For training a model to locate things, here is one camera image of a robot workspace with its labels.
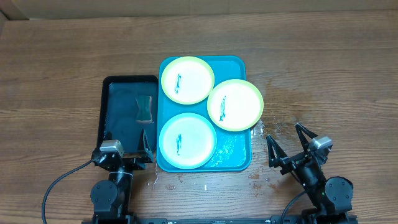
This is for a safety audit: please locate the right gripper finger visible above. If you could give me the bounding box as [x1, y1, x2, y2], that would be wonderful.
[295, 123, 318, 152]
[266, 135, 288, 167]

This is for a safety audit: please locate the light blue plate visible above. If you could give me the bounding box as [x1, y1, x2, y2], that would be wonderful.
[159, 113, 217, 170]

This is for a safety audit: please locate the yellow-green plate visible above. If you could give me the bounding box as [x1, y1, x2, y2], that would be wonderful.
[160, 56, 215, 105]
[207, 79, 264, 131]

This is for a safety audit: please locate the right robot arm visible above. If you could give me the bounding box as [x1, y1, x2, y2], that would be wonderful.
[266, 123, 358, 223]

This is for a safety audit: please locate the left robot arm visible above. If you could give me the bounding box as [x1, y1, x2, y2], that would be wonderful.
[90, 129, 154, 223]

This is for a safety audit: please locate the black water tray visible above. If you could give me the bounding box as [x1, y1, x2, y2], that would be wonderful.
[97, 75, 159, 154]

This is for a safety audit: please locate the teal plastic serving tray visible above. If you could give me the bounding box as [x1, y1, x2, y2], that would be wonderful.
[157, 55, 252, 172]

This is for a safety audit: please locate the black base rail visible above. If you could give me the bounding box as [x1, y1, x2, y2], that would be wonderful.
[81, 214, 358, 224]

